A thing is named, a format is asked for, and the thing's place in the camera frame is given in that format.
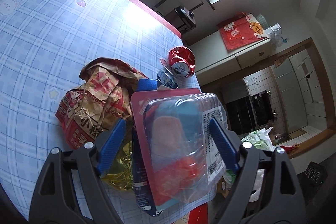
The dark blue snack pouch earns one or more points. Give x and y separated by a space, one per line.
140 186

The blue plaid tablecloth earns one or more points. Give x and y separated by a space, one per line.
44 46

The white refrigerator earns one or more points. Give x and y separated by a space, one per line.
213 61

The crushed red soda can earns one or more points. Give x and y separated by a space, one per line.
181 62

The brown paper food bag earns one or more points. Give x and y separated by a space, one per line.
95 106

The gold foil wrapper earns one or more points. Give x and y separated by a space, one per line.
120 175

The clear plastic blister package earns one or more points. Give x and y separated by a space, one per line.
181 159

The black electric pressure cooker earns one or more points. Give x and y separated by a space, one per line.
186 17

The red fabric fridge cover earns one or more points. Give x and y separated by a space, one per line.
241 30

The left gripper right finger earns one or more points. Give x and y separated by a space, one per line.
281 199

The black kitchen stove unit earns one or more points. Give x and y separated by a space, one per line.
247 113

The white green plastic bag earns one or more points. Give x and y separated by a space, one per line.
260 139

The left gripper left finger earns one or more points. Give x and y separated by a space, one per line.
54 198

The clear containers on fridge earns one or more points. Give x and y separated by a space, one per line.
273 33

